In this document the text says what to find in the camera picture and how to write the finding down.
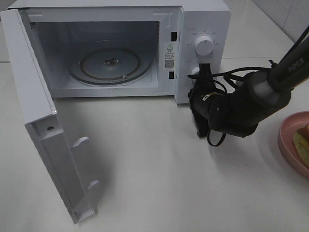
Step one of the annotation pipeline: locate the toy sandwich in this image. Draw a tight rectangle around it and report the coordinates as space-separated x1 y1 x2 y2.
293 124 309 166

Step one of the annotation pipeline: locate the white microwave oven body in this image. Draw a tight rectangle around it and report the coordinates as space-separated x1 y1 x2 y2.
7 0 231 104

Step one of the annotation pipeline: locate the lower white timer knob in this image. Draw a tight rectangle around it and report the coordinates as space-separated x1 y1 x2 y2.
191 67 199 83

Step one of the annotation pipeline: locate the pink plate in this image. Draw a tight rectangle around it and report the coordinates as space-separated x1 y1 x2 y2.
278 111 309 179

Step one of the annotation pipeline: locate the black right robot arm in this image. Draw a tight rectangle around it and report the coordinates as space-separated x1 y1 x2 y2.
188 29 309 142

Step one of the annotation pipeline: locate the upper white power knob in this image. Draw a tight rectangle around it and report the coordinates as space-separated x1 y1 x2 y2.
194 34 214 56

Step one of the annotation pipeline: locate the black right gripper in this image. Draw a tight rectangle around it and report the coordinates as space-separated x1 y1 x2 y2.
188 63 226 138

